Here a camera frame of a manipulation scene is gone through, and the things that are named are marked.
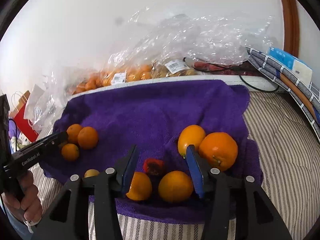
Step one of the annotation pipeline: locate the large orange front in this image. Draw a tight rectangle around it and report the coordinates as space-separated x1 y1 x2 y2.
199 132 238 172

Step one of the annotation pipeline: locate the orange with stem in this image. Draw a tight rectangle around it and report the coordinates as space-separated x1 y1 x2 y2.
126 172 152 201

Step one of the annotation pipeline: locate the clear plastic bag of oranges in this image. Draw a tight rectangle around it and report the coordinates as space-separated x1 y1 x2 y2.
66 10 275 95

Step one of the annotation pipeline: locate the red paper shopping bag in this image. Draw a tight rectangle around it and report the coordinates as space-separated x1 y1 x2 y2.
9 90 39 142

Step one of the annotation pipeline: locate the striped folded cloth stack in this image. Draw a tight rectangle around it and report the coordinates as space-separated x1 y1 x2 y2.
246 47 319 138

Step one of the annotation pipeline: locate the purple towel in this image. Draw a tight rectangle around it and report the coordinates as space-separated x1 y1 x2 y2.
39 79 264 225

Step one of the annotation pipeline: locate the orange beside large orange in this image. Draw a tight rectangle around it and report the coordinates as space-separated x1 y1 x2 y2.
158 171 194 203

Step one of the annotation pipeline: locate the small orange far right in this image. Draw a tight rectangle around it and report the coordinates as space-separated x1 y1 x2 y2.
61 144 79 161

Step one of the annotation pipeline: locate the small orange at towel edge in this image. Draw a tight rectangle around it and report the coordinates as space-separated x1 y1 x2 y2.
67 124 82 144

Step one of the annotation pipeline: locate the red small fruit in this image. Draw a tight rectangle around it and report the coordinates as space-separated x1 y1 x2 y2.
143 158 165 176

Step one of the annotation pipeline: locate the yellow-orange citrus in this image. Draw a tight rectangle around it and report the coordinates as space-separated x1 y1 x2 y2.
177 125 206 158

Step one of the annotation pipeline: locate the person's left hand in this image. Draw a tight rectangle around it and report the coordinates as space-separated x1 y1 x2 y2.
2 171 42 223

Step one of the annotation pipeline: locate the wooden door frame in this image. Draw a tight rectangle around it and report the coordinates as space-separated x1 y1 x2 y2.
281 0 300 57

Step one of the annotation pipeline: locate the orange behind large orange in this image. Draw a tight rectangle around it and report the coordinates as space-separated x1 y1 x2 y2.
78 126 99 150

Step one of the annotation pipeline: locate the yellow-green small fruit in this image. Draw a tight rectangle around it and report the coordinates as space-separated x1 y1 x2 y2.
84 169 100 178

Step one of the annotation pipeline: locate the black cable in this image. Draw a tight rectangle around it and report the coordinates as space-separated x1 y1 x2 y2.
183 57 281 94

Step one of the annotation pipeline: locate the blue white box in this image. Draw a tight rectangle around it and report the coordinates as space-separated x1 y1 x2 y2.
268 47 312 86

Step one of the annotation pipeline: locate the translucent white plastic bag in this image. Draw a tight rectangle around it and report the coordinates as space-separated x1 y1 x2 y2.
23 85 64 134

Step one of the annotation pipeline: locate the striped quilt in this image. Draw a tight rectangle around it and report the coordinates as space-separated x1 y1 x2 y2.
30 92 319 239

